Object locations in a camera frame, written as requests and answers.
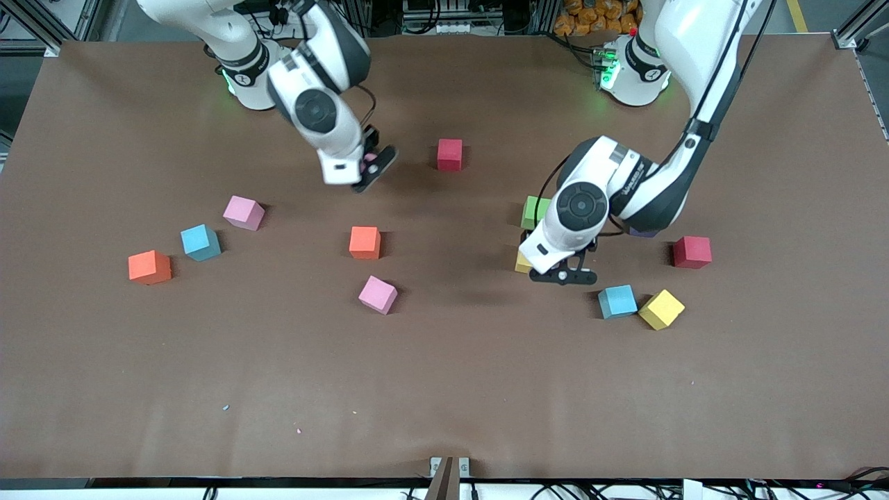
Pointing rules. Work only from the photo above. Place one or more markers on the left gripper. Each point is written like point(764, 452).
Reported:
point(523, 234)

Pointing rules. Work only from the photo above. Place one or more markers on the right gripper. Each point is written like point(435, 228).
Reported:
point(371, 141)

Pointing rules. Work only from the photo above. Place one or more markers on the pink foam cube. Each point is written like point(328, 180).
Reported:
point(243, 212)
point(369, 158)
point(378, 294)

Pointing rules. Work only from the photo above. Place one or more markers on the yellow foam cube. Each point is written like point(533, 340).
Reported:
point(521, 264)
point(661, 309)

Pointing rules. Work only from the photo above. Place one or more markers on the green foam cube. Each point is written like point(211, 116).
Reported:
point(533, 212)

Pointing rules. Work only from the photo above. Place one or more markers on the red foam cube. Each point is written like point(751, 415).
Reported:
point(692, 251)
point(450, 154)

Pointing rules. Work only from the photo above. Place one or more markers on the orange foam cube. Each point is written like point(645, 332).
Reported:
point(364, 242)
point(149, 267)

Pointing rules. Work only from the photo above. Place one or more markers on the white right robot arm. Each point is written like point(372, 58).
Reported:
point(316, 110)

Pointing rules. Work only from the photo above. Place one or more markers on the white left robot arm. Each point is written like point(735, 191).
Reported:
point(582, 205)

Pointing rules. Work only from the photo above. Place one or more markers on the purple foam cube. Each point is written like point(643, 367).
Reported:
point(642, 234)

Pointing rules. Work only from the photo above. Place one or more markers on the blue foam cube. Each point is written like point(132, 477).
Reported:
point(200, 242)
point(617, 301)

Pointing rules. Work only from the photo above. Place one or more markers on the small white power strip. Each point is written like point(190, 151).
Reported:
point(455, 28)

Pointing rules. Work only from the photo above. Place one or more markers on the black equipment rack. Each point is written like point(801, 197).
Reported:
point(517, 17)

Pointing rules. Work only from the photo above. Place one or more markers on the bag of orange snacks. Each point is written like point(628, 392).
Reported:
point(590, 17)

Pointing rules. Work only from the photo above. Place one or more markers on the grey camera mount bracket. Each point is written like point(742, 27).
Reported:
point(444, 482)

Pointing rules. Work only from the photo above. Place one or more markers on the aluminium frame profile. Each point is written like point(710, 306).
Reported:
point(849, 38)
point(35, 24)

